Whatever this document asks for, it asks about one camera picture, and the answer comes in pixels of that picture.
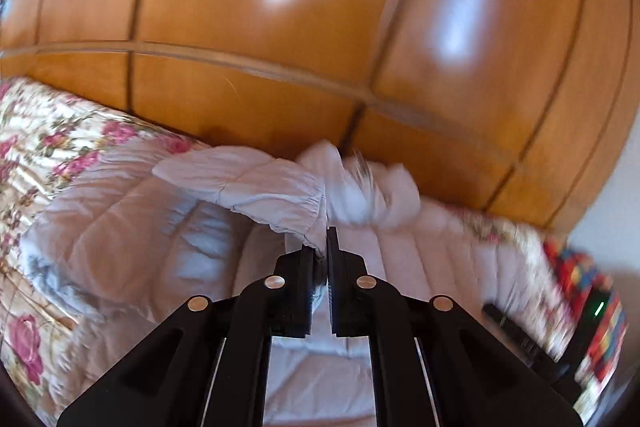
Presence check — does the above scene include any wooden wardrobe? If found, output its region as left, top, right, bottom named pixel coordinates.
left=0, top=0, right=640, bottom=235

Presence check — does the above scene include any colourful patterned cloth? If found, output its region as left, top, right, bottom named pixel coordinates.
left=542, top=239, right=628, bottom=408

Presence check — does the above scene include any lavender quilted puffer jacket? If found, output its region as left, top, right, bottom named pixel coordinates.
left=22, top=139, right=576, bottom=427

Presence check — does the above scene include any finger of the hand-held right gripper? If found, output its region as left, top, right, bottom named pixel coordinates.
left=481, top=303, right=560, bottom=365

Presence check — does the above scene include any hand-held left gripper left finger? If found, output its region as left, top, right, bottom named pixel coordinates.
left=56, top=245, right=317, bottom=427

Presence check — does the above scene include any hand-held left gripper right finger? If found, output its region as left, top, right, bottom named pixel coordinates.
left=326, top=226, right=585, bottom=427

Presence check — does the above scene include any floral bedspread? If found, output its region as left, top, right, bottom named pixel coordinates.
left=0, top=77, right=583, bottom=413

